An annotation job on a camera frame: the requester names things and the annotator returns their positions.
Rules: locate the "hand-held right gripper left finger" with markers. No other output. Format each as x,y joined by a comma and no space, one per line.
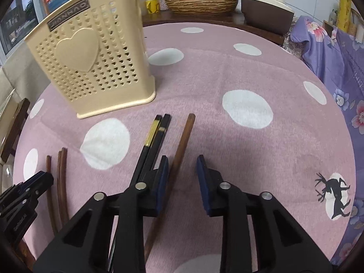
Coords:
163,182

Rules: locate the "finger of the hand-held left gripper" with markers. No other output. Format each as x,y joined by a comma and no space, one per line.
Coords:
31,196
39,180

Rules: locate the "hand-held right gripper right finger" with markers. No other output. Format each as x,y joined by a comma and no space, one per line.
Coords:
202,182

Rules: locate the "cream plastic utensil holder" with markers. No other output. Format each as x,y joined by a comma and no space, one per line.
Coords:
93,71

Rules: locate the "dark wooden stool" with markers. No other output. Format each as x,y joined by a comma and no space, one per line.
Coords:
14,130

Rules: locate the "dark wooden counter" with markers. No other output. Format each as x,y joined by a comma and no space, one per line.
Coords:
216,21

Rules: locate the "aluminium sliding window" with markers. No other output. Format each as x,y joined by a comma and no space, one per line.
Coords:
17,20

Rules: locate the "grey patterned cloth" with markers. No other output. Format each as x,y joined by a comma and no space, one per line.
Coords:
294,45

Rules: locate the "purple floral cloth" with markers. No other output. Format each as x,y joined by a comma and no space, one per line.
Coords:
327,62

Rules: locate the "yellow cup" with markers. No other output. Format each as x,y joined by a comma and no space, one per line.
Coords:
152,6

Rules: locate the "woven pattern wash basin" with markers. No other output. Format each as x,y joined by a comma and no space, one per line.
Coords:
200,2

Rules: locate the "brown and cream rice cooker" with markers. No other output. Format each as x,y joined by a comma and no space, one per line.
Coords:
264,10

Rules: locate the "light wooden shelf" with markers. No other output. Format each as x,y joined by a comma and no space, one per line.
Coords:
330,28

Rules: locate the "glass jar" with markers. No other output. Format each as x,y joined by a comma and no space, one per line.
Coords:
353,22

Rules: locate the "yellow wrapped roll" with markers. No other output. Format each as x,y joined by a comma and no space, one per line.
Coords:
342,11

